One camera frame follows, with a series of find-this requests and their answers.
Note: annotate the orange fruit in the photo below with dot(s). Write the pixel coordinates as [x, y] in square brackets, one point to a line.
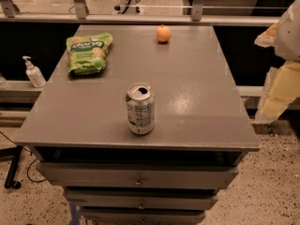
[163, 34]

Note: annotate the white pump bottle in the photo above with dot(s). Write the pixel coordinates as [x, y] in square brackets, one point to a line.
[33, 73]

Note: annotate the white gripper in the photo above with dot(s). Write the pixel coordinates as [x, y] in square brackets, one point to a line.
[290, 37]

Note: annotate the bottom grey drawer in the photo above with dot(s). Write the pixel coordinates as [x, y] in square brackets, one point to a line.
[143, 216]

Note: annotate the metal window railing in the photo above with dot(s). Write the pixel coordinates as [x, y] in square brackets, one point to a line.
[199, 12]

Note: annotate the middle grey drawer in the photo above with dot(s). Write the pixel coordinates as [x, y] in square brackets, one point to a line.
[141, 199]

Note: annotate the top grey drawer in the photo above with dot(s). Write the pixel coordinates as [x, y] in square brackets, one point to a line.
[136, 176]

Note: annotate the silver green 7up can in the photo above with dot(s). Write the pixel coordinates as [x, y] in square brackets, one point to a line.
[140, 108]

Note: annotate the grey drawer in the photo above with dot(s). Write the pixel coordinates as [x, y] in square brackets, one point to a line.
[141, 199]
[136, 176]
[143, 216]

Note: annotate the black stand leg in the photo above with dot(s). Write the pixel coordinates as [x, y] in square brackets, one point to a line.
[14, 154]

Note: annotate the green snack bag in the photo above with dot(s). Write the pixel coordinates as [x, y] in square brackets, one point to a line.
[88, 54]

